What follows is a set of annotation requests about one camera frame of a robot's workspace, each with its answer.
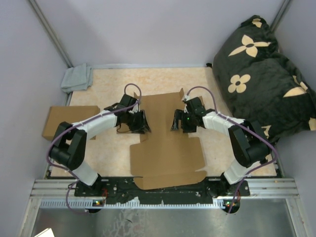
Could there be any grey folded cloth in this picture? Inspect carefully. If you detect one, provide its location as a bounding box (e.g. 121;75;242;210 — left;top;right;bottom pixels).
61;63;93;93

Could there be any small closed cardboard box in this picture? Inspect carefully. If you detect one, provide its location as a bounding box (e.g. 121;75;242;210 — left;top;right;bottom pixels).
42;106;101;141

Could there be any aluminium frame rail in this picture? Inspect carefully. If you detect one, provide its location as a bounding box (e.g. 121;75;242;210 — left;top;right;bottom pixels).
30;177;299;210

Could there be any black floral pillow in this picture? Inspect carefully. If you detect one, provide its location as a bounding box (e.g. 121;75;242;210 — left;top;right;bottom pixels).
212;15;316;142

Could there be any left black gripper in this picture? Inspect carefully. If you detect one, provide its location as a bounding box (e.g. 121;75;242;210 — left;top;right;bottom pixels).
125;110;151;135

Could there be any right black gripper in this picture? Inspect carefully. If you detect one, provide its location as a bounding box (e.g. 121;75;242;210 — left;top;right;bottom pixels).
171;110;196;133

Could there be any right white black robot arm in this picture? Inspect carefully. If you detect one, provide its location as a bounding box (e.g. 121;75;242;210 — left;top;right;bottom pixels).
171;96;271;196

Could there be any white paper corner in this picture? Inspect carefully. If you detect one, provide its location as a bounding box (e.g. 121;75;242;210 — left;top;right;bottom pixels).
35;228;55;237

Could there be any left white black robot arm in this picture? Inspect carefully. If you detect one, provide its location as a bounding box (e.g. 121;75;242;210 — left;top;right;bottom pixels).
46;94;151;196

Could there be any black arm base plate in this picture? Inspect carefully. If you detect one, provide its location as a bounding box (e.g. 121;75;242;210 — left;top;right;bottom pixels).
75;177;250;204

